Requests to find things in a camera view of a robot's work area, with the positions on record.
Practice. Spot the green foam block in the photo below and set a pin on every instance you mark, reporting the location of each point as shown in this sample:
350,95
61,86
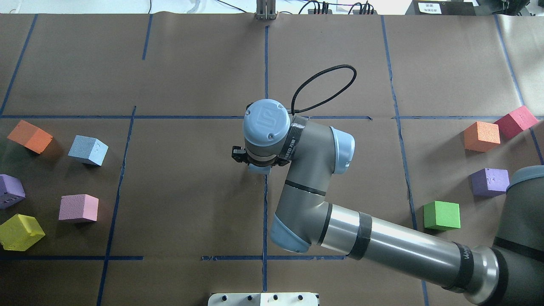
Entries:
440,215

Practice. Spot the purple foam block right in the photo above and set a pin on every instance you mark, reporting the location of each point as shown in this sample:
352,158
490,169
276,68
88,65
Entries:
489,182

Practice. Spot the orange foam block right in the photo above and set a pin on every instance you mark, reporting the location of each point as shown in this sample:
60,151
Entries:
481,136

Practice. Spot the light blue foam block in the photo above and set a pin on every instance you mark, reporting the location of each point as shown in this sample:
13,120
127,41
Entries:
88,150
265,171

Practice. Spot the pink foam block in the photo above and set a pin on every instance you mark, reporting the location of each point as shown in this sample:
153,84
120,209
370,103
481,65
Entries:
78,208

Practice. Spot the orange foam block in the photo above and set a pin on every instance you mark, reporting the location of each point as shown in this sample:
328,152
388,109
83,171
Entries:
481,136
30,136

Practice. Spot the purple foam block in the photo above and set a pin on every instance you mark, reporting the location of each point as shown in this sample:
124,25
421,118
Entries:
489,182
11,191

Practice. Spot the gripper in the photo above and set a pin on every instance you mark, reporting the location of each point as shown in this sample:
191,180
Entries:
237,154

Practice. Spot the yellow foam block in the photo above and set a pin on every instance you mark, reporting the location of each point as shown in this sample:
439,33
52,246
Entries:
20,232

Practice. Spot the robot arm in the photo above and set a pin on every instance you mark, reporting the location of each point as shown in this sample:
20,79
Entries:
509,273

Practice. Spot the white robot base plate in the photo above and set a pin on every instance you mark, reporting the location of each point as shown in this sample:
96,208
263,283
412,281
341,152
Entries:
264,299

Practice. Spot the aluminium frame post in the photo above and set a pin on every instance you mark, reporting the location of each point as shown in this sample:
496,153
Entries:
266,10

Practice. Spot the red foam block upper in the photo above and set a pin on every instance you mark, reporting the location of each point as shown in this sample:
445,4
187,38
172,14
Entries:
516,121

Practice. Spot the purple foam block left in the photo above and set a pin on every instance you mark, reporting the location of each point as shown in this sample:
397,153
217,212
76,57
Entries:
11,191

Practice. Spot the black box with label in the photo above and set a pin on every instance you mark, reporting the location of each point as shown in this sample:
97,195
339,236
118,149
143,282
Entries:
440,7

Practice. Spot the orange foam block left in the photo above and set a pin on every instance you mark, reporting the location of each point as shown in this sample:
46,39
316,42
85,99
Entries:
30,136

